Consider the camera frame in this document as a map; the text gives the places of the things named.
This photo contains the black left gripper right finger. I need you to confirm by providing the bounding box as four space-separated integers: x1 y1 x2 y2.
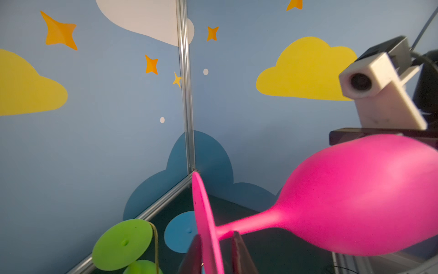
232 231 258 274

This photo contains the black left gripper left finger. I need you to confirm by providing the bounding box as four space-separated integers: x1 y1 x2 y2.
177 235 203 274

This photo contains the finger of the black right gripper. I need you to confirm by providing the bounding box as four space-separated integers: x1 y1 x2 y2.
329 128 438 149

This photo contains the pink wine glass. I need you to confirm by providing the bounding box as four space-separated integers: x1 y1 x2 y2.
192 134 438 274

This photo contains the front blue wine glass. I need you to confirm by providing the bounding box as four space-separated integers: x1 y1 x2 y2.
164 211 198 253

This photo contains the front green wine glass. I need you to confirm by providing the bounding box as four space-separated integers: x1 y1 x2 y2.
92 219 162 274

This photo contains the gold wire glass rack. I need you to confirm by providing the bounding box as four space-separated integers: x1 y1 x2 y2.
148 221 159 268

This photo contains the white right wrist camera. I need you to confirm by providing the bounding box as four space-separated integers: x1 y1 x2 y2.
339 35 428 130

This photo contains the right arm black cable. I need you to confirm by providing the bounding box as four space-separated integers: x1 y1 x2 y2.
409 6 438 66

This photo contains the horizontal aluminium back rail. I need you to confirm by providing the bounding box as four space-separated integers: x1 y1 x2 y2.
67 172 193 274

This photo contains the right aluminium corner post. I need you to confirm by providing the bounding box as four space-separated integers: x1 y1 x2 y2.
176 0 196 174

